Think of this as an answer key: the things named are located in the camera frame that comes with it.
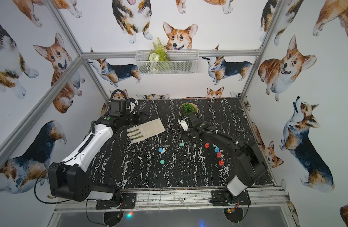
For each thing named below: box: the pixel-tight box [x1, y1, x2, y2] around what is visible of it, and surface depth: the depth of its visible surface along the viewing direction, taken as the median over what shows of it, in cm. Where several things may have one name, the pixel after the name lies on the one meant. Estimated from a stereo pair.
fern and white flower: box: [148, 36, 169, 73], surface depth 84 cm
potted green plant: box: [178, 102, 199, 116], surface depth 102 cm
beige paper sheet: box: [126, 117, 166, 143], surface depth 102 cm
